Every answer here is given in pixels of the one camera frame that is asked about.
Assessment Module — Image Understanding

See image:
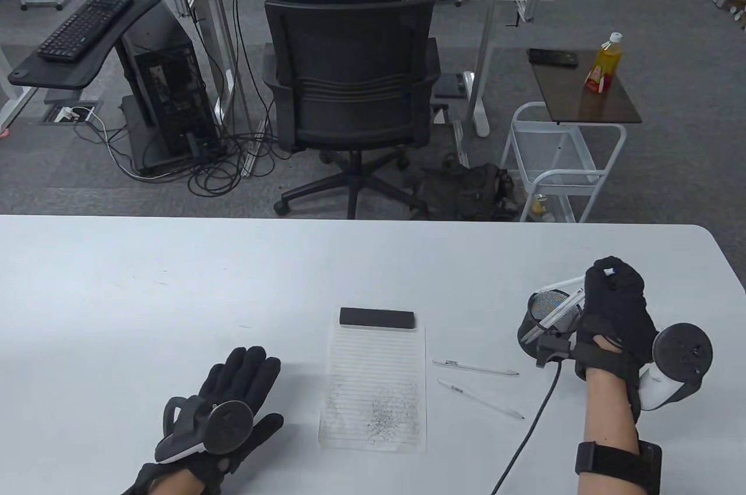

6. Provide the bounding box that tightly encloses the person's left hand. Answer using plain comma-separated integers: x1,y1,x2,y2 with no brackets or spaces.
186,346,285,481

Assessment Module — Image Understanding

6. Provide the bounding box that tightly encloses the person's right hand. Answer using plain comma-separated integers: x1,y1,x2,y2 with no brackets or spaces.
574,255,659,382

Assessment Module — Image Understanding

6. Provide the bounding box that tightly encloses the blue-capped white mechanical pencil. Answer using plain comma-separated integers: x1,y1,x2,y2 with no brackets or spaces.
535,265,618,293

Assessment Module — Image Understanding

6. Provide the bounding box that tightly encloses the yellow-capped white mechanical pencil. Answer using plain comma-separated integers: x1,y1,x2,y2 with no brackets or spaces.
432,359,520,377

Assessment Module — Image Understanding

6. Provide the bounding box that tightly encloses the green-capped white mechanical pencil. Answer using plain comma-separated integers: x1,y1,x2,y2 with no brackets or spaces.
437,378,525,420

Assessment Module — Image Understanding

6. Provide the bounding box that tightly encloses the person's left forearm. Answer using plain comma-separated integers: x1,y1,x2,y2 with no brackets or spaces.
149,469,199,495

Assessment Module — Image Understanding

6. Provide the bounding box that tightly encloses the black white tracking controller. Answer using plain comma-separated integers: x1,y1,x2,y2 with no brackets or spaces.
154,394,255,465
632,322,715,411

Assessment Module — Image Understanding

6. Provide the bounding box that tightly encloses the black mesh pen holder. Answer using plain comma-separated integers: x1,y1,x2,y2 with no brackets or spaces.
517,287,585,366

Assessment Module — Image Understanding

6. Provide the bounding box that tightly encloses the lined white paper sheet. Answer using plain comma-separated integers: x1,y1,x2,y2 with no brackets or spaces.
319,317,427,455

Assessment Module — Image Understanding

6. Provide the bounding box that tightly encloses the black rectangular block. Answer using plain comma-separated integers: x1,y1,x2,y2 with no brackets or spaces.
339,307,416,332

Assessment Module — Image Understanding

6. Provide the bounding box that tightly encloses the black battery pack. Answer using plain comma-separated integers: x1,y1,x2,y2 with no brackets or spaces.
636,441,664,481

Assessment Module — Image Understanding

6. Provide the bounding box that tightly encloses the dark olive backpack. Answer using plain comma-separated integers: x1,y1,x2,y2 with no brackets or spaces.
408,154,519,222

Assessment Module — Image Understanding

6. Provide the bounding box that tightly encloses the brown side table top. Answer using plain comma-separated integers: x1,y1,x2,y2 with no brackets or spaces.
527,48,643,125

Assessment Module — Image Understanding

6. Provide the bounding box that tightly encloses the yellow drink bottle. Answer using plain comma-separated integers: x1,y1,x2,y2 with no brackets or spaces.
585,31,624,94

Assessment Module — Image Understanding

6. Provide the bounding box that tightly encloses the black smartphone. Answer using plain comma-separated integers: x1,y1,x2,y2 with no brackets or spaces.
527,48,579,68

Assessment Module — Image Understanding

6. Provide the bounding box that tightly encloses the black computer tower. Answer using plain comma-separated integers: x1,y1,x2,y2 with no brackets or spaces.
121,11,222,172

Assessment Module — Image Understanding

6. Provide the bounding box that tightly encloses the black mesh office chair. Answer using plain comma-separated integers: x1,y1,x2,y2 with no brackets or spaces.
261,0,442,220

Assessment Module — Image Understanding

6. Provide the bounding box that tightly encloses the grey floor socket box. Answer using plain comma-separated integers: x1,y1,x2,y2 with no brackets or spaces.
40,101,104,125

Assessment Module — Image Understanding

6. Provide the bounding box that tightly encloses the black keyboard tray table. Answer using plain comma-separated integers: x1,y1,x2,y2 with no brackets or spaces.
8,0,167,91

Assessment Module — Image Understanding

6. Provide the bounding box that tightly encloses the black keyboard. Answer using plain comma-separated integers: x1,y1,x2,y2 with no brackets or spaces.
37,0,135,63

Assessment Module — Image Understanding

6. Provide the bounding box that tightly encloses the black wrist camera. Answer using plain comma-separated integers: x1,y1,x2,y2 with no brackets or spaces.
535,331,578,368

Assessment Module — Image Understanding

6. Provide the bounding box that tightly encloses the black braided cable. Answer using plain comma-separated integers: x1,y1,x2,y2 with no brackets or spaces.
490,361,565,495

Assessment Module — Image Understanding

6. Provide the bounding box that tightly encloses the white wire cart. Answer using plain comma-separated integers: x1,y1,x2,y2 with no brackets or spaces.
500,101,628,223

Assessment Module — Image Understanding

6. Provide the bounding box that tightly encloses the black arm strap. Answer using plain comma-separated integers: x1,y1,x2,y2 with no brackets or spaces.
119,462,167,495
575,441,639,477

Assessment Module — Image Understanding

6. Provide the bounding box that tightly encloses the black cable tangle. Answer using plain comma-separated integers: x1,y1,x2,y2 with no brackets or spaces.
73,104,292,197

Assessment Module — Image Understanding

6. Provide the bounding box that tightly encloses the white desk frame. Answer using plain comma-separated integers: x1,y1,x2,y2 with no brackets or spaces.
0,43,37,133

